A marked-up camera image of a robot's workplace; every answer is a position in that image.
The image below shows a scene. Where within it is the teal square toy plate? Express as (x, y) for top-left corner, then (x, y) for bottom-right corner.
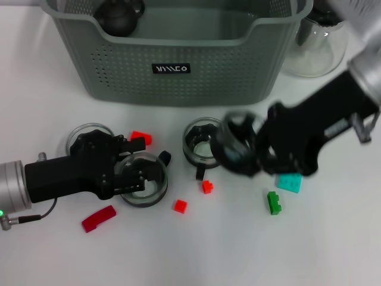
(275, 172), (304, 194)

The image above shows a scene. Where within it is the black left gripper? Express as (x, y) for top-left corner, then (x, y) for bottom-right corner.
(24, 129), (160, 205)

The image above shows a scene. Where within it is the grey perforated storage bin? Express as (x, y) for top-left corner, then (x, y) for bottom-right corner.
(40, 0), (315, 107)

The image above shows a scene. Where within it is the dark red curved brick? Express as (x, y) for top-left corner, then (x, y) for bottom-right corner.
(81, 204), (117, 234)

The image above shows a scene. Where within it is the green studded toy brick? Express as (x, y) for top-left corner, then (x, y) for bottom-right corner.
(266, 190), (283, 216)

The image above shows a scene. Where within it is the orange wedge toy block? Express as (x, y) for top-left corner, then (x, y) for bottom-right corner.
(130, 130), (153, 147)

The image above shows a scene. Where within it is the glass carafe with black lid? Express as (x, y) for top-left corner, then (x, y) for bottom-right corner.
(281, 5), (349, 79)

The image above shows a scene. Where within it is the right arm metal cable connector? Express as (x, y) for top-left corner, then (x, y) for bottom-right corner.
(352, 112), (379, 144)

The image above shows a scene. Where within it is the small orange cube brick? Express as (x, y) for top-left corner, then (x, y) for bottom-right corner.
(173, 198), (189, 214)

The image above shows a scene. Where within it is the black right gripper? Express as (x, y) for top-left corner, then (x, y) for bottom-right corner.
(218, 71), (381, 179)

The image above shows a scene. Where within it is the black round teapot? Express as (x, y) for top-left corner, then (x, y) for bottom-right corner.
(94, 0), (146, 37)

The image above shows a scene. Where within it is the left arm cable with connector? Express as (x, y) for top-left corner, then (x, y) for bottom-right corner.
(0, 197), (59, 232)

